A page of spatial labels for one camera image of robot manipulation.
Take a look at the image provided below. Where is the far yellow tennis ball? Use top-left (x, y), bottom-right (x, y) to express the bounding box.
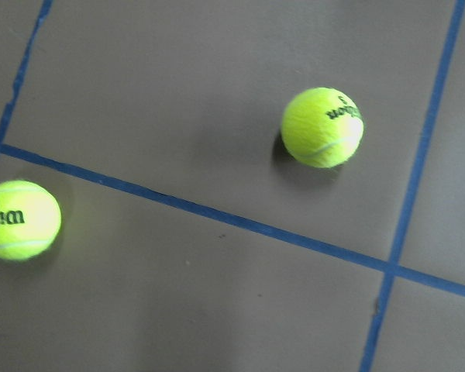
top-left (0, 180), bottom-right (61, 261)

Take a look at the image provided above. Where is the yellow Wilson tennis ball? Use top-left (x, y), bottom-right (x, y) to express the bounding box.
top-left (281, 87), bottom-right (364, 169)

